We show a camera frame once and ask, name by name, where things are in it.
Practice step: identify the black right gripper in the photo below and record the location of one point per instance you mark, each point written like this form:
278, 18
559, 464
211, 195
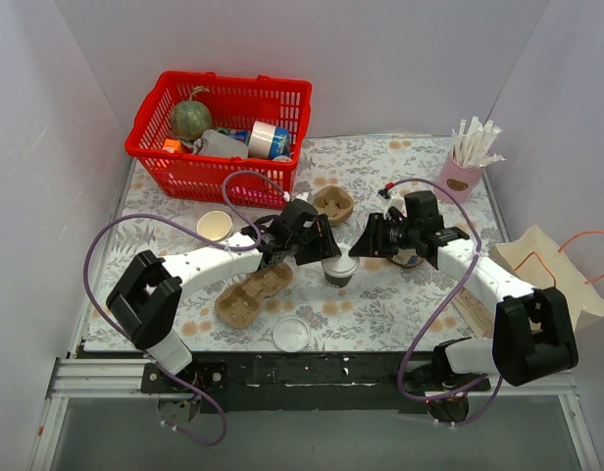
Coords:
377, 236

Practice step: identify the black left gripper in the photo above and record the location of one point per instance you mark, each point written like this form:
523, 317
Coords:
312, 240

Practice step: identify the dark paper coffee cup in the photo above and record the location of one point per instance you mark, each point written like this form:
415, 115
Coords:
340, 282

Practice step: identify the white plastic coffee lid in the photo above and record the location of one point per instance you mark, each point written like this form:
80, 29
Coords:
291, 334

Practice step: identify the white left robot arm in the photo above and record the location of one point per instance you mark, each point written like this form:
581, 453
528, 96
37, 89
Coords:
146, 297

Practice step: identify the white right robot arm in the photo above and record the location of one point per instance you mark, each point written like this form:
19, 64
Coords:
532, 335

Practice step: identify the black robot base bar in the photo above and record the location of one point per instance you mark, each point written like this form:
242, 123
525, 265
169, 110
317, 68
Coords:
303, 381

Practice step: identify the brown pulp cup carrier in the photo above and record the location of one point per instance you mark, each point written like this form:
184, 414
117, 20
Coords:
240, 304
335, 203

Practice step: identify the floral patterned table mat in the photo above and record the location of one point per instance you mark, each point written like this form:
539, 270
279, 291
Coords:
384, 307

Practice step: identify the pink straw holder cup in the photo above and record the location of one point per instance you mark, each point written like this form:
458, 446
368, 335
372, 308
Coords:
457, 182

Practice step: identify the empty dark paper cup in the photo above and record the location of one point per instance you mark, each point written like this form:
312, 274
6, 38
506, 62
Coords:
215, 226

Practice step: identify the blue white can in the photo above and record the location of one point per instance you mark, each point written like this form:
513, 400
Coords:
267, 141

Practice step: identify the white wrapped straws bundle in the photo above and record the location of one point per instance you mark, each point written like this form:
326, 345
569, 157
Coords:
471, 144

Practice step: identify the grey pouch package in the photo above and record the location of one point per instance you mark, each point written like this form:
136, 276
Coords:
213, 143

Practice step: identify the red plastic shopping basket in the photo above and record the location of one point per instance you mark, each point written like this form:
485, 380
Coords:
235, 105

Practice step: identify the orange small carton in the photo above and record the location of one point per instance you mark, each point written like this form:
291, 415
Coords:
172, 146

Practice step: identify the green round melon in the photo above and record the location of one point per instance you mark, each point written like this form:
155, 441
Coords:
189, 119

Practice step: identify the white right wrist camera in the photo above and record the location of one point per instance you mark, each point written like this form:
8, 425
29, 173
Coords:
394, 203

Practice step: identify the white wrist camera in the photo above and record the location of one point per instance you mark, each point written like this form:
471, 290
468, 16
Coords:
303, 196
394, 203

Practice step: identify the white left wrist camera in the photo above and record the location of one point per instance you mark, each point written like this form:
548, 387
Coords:
303, 196

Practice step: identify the kraft paper bag orange handles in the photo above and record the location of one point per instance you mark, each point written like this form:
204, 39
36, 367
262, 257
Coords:
537, 259

